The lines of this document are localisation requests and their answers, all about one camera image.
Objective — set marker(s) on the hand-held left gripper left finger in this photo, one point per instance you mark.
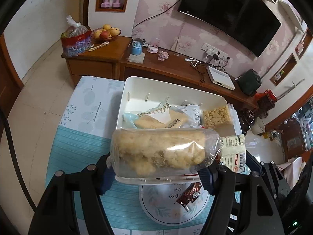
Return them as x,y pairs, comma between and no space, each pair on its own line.
107,183

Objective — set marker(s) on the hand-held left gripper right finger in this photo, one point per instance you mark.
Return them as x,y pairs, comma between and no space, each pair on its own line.
206,180

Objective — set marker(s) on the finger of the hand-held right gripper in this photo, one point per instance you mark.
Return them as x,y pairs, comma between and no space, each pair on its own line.
251,160

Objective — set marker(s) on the small white snack packet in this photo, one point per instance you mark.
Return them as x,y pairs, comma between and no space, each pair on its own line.
232,151

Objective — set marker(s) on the clear floss roll packet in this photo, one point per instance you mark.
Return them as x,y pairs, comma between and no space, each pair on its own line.
161,151

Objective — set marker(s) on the bagged bread slice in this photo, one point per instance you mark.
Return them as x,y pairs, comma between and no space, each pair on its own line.
159,121

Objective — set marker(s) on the white plastic bin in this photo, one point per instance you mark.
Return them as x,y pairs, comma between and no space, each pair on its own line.
146,88

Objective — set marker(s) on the dark red snack packet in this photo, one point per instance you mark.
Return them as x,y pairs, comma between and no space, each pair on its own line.
190,195

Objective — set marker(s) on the white pot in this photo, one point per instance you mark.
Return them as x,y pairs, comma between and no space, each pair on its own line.
258,126

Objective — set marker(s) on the dark brown ceramic jar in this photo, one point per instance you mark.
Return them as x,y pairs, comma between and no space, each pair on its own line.
248,121

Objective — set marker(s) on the teal white tablecloth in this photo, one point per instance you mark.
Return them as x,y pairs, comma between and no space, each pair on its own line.
80,146

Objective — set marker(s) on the wooden display cabinet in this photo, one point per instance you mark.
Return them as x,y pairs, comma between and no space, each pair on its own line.
293,139

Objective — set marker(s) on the peanut crisp packet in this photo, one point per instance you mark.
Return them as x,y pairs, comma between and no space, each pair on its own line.
216,116

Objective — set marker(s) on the red orange bag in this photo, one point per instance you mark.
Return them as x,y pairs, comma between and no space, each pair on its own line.
266,100

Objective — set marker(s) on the dark green bag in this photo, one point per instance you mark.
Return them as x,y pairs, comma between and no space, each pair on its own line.
249,82

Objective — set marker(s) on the long metal rod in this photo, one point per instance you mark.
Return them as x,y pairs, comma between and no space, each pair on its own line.
291,88

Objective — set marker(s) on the white set-top box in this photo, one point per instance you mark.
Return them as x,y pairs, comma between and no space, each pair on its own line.
221,78

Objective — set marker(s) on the wooden television cabinet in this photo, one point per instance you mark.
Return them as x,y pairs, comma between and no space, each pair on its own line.
97,66

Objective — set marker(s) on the white square pad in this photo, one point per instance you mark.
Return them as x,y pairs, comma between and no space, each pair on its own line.
135,58

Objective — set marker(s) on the small pink toy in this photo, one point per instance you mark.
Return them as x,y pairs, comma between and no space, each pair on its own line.
163,55

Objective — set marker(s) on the white spoon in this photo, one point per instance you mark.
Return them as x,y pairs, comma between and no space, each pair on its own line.
97,47

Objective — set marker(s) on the blue base snow globe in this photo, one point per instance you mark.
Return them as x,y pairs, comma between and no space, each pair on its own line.
137,47

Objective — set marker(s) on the wooden door panel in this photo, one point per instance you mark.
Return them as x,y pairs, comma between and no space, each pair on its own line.
9,78

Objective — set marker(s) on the pink round ornament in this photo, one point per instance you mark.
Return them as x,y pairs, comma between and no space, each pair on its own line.
152,46

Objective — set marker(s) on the red blue plastic bag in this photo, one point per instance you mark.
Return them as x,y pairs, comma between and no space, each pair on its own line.
75,41

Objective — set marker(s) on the fruit bowl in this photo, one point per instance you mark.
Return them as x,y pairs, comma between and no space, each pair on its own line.
105,38

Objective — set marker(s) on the red apple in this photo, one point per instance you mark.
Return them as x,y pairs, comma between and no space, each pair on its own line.
105,34

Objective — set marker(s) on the black television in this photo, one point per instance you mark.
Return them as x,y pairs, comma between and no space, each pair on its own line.
232,12

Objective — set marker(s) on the yellow fruit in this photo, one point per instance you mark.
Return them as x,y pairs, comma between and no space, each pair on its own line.
106,27
115,31
97,32

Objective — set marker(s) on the white wall socket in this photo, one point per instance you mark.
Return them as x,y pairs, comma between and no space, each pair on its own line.
215,51

